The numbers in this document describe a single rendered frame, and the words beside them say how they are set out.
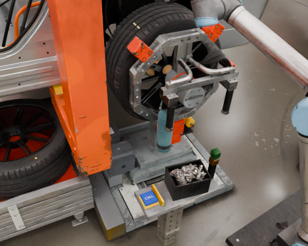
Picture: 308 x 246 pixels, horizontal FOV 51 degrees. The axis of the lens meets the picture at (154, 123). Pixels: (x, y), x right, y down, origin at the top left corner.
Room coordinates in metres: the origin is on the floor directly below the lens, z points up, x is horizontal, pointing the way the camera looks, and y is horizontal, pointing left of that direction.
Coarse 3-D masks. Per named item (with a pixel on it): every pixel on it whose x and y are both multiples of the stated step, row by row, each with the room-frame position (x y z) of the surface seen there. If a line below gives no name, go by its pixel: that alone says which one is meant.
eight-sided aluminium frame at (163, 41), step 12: (168, 36) 1.45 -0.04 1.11; (180, 36) 1.44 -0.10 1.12; (192, 36) 1.47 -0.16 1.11; (204, 36) 1.50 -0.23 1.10; (156, 48) 1.38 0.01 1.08; (216, 48) 1.54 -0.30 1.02; (132, 72) 1.34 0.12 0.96; (144, 72) 1.35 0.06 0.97; (132, 84) 1.33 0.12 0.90; (216, 84) 1.56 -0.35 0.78; (132, 96) 1.33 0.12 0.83; (204, 96) 1.54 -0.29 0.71; (132, 108) 1.33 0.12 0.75; (144, 108) 1.36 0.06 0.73; (180, 108) 1.52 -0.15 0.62; (192, 108) 1.51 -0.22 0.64; (156, 120) 1.40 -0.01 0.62
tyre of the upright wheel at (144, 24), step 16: (128, 16) 1.62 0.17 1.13; (144, 16) 1.57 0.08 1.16; (160, 16) 1.54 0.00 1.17; (176, 16) 1.54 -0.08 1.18; (192, 16) 1.58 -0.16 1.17; (128, 32) 1.51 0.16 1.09; (144, 32) 1.45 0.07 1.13; (160, 32) 1.48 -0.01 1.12; (112, 48) 1.51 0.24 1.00; (112, 64) 1.46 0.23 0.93; (128, 64) 1.39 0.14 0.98; (112, 80) 1.42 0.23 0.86; (128, 80) 1.39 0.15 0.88; (128, 96) 1.39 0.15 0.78; (128, 112) 1.40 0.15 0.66
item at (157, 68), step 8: (192, 48) 1.61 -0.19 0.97; (200, 48) 1.70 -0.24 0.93; (168, 56) 1.58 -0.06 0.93; (200, 56) 1.71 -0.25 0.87; (152, 64) 1.48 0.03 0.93; (160, 64) 1.53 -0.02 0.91; (168, 64) 1.58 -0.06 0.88; (192, 64) 1.60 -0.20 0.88; (160, 72) 1.51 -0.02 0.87; (192, 72) 1.73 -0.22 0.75; (200, 72) 1.67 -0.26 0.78; (144, 80) 1.46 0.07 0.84; (152, 80) 1.49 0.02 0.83; (160, 80) 1.51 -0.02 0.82; (152, 88) 1.49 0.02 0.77; (144, 96) 1.47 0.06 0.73; (152, 96) 1.63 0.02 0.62; (144, 104) 1.47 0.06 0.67; (152, 104) 1.53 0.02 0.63; (160, 104) 1.51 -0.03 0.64
